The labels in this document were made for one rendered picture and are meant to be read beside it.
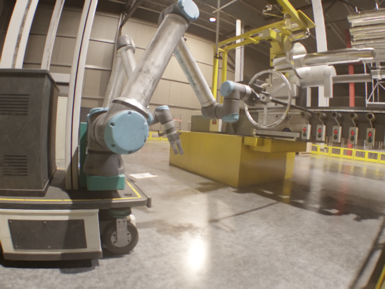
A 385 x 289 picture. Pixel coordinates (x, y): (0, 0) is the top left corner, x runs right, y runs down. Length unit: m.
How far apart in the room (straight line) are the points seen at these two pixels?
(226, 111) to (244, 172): 1.50
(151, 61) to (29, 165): 0.64
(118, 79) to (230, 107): 0.81
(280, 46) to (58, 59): 13.29
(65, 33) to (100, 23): 2.46
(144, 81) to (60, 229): 0.67
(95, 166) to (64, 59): 13.70
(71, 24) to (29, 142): 14.50
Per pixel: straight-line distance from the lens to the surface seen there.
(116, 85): 1.56
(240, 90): 1.19
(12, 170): 0.99
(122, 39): 1.51
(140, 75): 0.81
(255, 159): 2.68
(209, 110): 1.23
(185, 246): 1.23
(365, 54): 2.14
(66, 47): 14.73
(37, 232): 0.98
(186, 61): 1.14
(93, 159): 0.92
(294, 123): 2.49
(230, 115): 1.14
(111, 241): 1.10
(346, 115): 2.26
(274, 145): 2.42
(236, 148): 2.51
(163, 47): 0.87
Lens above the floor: 0.63
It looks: 4 degrees down
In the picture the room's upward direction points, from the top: 4 degrees clockwise
